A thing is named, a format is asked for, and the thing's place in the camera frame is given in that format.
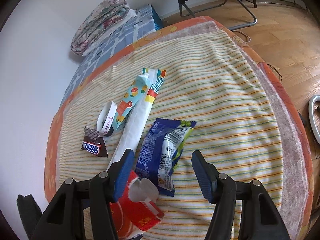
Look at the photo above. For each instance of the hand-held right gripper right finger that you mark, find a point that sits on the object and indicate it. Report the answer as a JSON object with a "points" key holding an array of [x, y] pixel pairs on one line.
{"points": [[202, 172]]}

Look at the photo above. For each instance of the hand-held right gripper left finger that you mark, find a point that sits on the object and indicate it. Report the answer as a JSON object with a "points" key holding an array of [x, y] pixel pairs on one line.
{"points": [[125, 170]]}

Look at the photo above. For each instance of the blue snack packet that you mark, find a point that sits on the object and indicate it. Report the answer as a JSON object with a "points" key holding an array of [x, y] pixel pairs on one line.
{"points": [[155, 150]]}

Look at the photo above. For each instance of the brown chocolate bar wrapper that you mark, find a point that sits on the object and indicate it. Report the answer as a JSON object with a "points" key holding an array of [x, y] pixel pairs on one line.
{"points": [[93, 147]]}

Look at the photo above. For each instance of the long white wrapper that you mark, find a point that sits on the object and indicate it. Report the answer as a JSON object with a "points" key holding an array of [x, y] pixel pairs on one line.
{"points": [[136, 125]]}

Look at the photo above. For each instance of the torn red carton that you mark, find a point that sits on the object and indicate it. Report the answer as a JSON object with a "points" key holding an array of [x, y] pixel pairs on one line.
{"points": [[125, 217]]}

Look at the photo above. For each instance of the white wristband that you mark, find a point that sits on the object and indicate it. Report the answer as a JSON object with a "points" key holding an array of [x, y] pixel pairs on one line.
{"points": [[108, 123]]}

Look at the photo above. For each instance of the teal fruit-print carton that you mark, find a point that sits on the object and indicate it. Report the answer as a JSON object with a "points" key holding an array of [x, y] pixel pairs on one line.
{"points": [[132, 92]]}

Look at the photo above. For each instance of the orange patterned blanket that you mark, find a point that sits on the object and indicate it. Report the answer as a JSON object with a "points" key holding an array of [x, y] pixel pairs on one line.
{"points": [[53, 142]]}

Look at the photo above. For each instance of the yellow striped towel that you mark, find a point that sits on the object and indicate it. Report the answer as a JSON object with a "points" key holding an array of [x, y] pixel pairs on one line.
{"points": [[212, 92]]}

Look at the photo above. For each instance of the blue checkered bed sheet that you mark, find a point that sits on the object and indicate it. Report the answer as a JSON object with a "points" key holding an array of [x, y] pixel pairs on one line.
{"points": [[120, 37]]}

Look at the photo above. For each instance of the folded floral quilt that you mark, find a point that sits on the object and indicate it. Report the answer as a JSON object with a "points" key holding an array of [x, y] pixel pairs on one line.
{"points": [[100, 22]]}

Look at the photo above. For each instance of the teal patterned box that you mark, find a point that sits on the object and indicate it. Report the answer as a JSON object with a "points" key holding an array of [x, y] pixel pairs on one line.
{"points": [[157, 20]]}

